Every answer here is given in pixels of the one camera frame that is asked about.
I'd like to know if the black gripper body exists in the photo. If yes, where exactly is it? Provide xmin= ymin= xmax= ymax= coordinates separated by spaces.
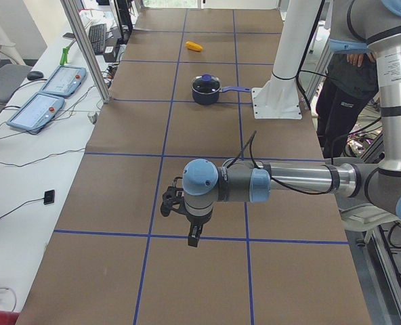
xmin=189 ymin=219 xmax=206 ymax=235

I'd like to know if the glass lid blue knob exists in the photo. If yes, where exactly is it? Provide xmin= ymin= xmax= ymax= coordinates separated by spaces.
xmin=192 ymin=74 xmax=221 ymax=94

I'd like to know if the yellow toy corn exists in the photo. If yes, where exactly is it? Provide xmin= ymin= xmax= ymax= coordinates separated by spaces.
xmin=185 ymin=41 xmax=203 ymax=52

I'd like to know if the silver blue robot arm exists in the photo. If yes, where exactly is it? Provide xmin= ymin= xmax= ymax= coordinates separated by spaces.
xmin=178 ymin=1 xmax=401 ymax=246

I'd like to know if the dark blue pot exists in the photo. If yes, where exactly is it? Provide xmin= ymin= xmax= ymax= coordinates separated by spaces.
xmin=191 ymin=74 xmax=251 ymax=106

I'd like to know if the person's hand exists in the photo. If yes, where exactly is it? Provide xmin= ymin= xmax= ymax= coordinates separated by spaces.
xmin=346 ymin=53 xmax=376 ymax=67

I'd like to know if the small black square sensor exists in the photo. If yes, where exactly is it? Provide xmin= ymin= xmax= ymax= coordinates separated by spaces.
xmin=43 ymin=190 xmax=56 ymax=205

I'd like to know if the far teach pendant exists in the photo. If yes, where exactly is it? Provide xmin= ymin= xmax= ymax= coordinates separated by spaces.
xmin=40 ymin=66 xmax=87 ymax=98

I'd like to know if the teach pendant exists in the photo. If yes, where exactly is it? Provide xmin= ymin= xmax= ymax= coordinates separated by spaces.
xmin=40 ymin=66 xmax=87 ymax=98
xmin=6 ymin=92 xmax=65 ymax=134

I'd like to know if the near teach pendant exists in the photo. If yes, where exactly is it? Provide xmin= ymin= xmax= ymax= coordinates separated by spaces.
xmin=6 ymin=92 xmax=65 ymax=134

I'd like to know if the person in dark clothes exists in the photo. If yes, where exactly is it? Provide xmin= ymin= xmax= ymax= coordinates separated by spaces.
xmin=316 ymin=53 xmax=379 ymax=158

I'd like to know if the green clamp tool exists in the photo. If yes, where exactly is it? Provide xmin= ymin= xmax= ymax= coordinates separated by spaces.
xmin=60 ymin=39 xmax=76 ymax=66

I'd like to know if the black keyboard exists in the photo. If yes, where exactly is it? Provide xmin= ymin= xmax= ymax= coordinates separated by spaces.
xmin=88 ymin=24 xmax=107 ymax=55

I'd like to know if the black computer mouse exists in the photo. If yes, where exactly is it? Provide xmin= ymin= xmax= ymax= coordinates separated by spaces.
xmin=26 ymin=70 xmax=44 ymax=81

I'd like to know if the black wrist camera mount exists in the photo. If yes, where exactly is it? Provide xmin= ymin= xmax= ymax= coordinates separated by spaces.
xmin=160 ymin=177 xmax=187 ymax=217

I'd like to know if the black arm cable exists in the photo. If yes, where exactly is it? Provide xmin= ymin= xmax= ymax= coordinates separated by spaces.
xmin=226 ymin=130 xmax=337 ymax=196

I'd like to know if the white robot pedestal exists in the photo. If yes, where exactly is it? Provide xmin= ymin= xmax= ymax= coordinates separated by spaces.
xmin=252 ymin=0 xmax=324 ymax=119

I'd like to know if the aluminium frame post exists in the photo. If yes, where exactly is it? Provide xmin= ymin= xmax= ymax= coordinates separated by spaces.
xmin=60 ymin=0 xmax=110 ymax=104

